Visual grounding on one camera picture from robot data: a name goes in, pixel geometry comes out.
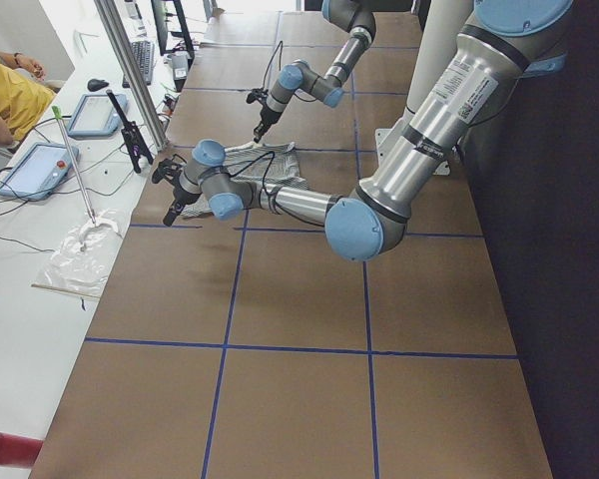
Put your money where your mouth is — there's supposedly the red cylinder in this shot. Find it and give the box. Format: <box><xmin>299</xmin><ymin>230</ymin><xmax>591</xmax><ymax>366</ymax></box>
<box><xmin>0</xmin><ymin>432</ymin><xmax>44</xmax><ymax>469</ymax></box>

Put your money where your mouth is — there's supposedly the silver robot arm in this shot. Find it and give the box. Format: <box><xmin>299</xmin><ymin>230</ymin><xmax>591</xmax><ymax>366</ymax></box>
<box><xmin>247</xmin><ymin>1</ymin><xmax>376</xmax><ymax>143</ymax></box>
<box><xmin>152</xmin><ymin>1</ymin><xmax>573</xmax><ymax>260</ymax></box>

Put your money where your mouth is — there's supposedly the lower teach pendant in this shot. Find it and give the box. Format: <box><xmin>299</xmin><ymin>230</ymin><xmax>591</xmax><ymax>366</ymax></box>
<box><xmin>0</xmin><ymin>142</ymin><xmax>73</xmax><ymax>201</ymax></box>

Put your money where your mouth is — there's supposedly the aluminium frame post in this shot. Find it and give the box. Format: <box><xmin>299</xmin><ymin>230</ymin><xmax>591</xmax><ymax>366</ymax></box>
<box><xmin>95</xmin><ymin>0</ymin><xmax>168</xmax><ymax>152</ymax></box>

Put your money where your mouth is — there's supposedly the silver rod green tip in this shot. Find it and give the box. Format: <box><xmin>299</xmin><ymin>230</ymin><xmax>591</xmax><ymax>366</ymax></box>
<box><xmin>51</xmin><ymin>105</ymin><xmax>97</xmax><ymax>229</ymax></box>

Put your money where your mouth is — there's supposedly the person in yellow shirt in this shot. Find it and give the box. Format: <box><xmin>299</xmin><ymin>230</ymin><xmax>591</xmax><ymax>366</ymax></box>
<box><xmin>0</xmin><ymin>51</ymin><xmax>56</xmax><ymax>147</ymax></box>

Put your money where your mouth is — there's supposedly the black monitor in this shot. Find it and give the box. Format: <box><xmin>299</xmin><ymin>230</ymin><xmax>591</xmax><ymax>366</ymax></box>
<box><xmin>151</xmin><ymin>0</ymin><xmax>195</xmax><ymax>62</ymax></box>

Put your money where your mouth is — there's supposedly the black computer mouse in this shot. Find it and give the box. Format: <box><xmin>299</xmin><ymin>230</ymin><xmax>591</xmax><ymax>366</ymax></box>
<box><xmin>87</xmin><ymin>78</ymin><xmax>109</xmax><ymax>92</ymax></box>

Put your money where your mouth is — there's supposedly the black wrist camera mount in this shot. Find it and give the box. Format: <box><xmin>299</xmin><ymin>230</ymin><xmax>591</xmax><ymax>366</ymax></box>
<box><xmin>246</xmin><ymin>88</ymin><xmax>269</xmax><ymax>105</ymax></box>
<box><xmin>151</xmin><ymin>154</ymin><xmax>187</xmax><ymax>186</ymax></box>

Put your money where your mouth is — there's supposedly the black keyboard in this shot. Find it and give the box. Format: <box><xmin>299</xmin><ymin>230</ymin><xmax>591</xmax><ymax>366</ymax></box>
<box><xmin>130</xmin><ymin>40</ymin><xmax>155</xmax><ymax>85</ymax></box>

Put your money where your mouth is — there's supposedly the upper teach pendant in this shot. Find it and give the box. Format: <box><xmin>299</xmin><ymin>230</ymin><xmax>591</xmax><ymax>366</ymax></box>
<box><xmin>67</xmin><ymin>93</ymin><xmax>121</xmax><ymax>139</ymax></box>

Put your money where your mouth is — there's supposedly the teach pendant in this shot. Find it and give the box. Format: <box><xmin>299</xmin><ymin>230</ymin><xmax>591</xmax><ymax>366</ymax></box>
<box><xmin>67</xmin><ymin>93</ymin><xmax>121</xmax><ymax>139</ymax></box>
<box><xmin>0</xmin><ymin>142</ymin><xmax>73</xmax><ymax>201</ymax></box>

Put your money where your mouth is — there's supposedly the striped polo shirt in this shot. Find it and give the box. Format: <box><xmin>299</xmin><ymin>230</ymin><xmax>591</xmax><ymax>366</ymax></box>
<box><xmin>179</xmin><ymin>139</ymin><xmax>308</xmax><ymax>221</ymax></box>

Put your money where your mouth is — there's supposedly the clear plastic bag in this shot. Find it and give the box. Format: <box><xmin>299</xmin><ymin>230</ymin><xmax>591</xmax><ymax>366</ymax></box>
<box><xmin>32</xmin><ymin>209</ymin><xmax>130</xmax><ymax>298</ymax></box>

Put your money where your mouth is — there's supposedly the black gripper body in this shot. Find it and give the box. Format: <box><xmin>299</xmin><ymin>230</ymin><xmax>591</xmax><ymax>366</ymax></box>
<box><xmin>260</xmin><ymin>107</ymin><xmax>281</xmax><ymax>128</ymax></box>
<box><xmin>173</xmin><ymin>177</ymin><xmax>200</xmax><ymax>206</ymax></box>

